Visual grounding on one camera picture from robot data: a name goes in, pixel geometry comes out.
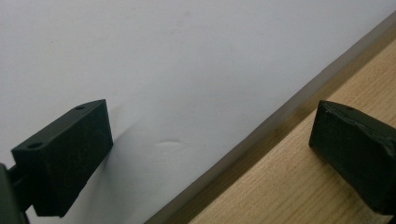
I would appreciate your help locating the white mat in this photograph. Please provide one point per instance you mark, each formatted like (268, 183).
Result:
(193, 68)

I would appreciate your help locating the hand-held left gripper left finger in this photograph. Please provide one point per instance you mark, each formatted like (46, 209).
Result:
(65, 155)

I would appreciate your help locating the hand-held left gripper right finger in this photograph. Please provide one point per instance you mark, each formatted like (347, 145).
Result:
(358, 152)

